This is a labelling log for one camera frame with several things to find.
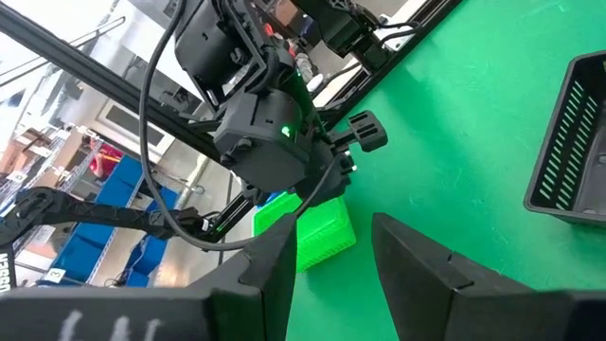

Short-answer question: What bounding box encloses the black plastic basket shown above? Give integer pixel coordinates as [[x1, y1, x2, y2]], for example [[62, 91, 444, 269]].
[[523, 49, 606, 227]]

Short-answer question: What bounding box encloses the green plastic basket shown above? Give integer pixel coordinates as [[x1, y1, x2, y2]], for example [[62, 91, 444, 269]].
[[253, 191, 357, 274]]

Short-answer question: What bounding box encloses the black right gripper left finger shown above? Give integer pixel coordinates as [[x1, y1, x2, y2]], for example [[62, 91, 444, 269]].
[[0, 212, 298, 341]]

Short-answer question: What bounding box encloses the cardboard box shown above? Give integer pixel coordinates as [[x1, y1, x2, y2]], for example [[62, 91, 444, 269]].
[[35, 130, 86, 188]]

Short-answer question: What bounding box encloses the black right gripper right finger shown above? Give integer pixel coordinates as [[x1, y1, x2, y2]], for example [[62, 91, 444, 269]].
[[371, 212, 606, 341]]

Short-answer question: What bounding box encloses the blue storage bin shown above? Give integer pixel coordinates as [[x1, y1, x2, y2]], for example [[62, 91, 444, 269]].
[[94, 155, 146, 209], [51, 222, 115, 283], [125, 236, 167, 288]]

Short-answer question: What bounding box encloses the black table edge rail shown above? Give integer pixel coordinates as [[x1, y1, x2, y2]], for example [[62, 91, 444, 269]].
[[312, 0, 465, 129]]

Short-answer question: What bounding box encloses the black aluminium frame bar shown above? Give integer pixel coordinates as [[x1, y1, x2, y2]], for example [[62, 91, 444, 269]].
[[0, 2, 257, 165]]

